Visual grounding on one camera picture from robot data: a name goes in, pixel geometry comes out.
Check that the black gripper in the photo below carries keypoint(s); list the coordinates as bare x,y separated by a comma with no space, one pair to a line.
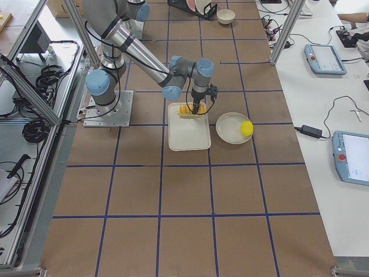
197,97

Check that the yellow sliced bread loaf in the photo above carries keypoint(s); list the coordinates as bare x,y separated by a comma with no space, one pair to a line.
189,111

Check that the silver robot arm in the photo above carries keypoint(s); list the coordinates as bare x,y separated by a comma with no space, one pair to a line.
108,19
137,10

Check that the cream round plate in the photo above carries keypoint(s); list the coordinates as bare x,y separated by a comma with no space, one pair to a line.
228,128

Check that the cream plate in rack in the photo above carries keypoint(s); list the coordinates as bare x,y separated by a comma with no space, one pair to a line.
203,6

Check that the pink plate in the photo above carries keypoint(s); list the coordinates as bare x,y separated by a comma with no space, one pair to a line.
191,5

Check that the cream rectangular tray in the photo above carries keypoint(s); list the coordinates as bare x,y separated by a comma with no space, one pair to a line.
187,134

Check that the yellow lemon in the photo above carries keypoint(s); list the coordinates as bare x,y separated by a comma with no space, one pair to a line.
247,128

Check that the black dish rack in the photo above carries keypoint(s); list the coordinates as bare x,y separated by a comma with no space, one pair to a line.
181,4

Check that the cream bowl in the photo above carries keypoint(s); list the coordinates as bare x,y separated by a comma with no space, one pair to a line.
225,16

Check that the black power adapter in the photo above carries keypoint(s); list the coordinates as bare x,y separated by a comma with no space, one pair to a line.
311,131

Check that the blue teach pendant far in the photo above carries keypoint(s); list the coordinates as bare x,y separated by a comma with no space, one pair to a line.
324,59

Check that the blue teach pendant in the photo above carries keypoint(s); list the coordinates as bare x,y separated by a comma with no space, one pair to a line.
350,152
324,59

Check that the blue teach pendant near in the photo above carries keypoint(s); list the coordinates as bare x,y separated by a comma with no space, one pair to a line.
350,152

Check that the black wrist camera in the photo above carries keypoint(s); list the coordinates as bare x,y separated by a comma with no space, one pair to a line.
213,91

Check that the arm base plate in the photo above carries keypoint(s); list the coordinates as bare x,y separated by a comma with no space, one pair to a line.
136,28
116,114

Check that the aluminium frame post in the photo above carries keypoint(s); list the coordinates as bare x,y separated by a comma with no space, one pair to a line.
286,30

